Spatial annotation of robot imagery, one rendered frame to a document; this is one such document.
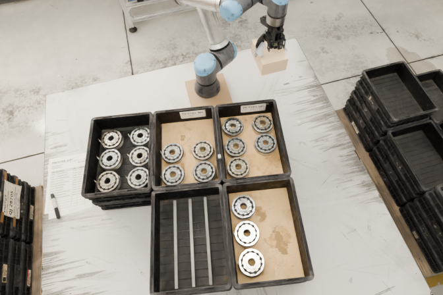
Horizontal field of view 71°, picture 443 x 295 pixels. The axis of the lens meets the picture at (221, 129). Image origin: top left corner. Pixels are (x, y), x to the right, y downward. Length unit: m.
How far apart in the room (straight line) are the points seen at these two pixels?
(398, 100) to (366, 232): 1.00
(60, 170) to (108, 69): 1.48
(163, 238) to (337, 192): 0.84
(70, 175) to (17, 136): 1.32
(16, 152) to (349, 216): 2.48
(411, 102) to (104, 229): 1.95
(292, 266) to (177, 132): 0.80
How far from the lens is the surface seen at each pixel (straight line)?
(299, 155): 1.66
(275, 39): 1.35
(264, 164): 1.47
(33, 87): 3.30
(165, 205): 1.43
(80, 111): 1.98
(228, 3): 1.19
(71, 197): 1.75
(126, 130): 1.64
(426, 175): 2.24
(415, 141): 2.32
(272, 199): 1.42
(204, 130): 1.55
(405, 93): 2.35
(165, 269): 1.38
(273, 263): 1.36
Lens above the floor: 2.18
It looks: 61 degrees down
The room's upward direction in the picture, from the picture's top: 5 degrees counter-clockwise
